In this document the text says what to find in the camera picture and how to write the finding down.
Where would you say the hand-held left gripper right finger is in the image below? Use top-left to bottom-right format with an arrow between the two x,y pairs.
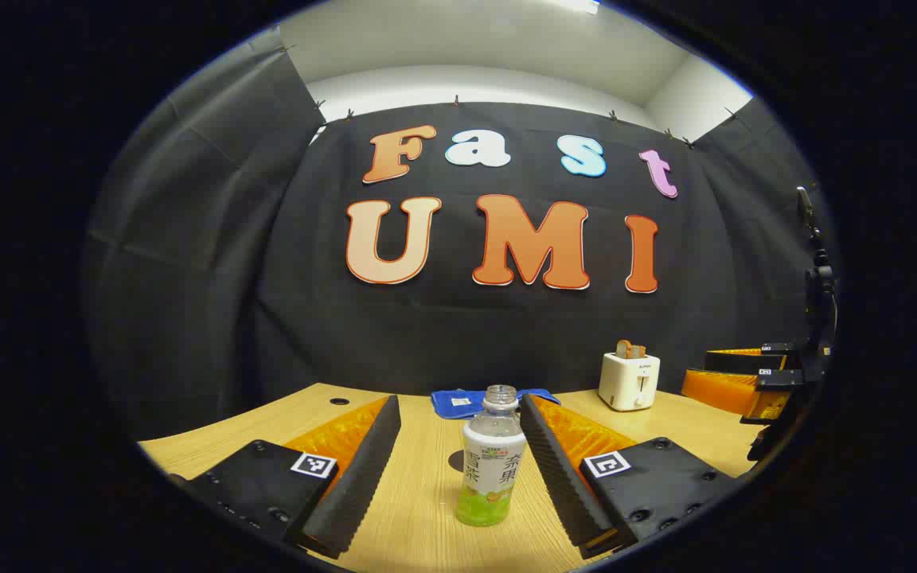
519,394 -> 738,559

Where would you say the blue towel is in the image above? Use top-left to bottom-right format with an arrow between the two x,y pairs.
431,388 -> 561,420

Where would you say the black backdrop cloth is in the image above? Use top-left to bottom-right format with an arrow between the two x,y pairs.
84,24 -> 833,439

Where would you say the white toaster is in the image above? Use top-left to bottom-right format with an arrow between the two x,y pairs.
598,352 -> 661,412

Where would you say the clear water bottle green label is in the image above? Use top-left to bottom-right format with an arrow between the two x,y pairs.
455,385 -> 528,528

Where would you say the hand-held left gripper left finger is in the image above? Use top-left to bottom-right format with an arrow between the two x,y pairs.
180,394 -> 402,559

